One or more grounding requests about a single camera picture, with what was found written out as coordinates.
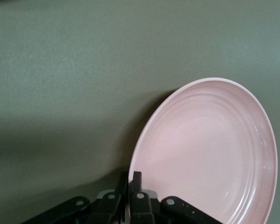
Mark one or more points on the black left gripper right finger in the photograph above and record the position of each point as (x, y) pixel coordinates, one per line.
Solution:
(141, 210)

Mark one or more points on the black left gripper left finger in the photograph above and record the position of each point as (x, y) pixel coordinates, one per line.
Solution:
(107, 210)

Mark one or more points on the pink plate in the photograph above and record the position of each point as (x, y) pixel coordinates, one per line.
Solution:
(205, 151)

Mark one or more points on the brown table cover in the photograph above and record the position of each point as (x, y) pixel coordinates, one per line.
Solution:
(84, 70)

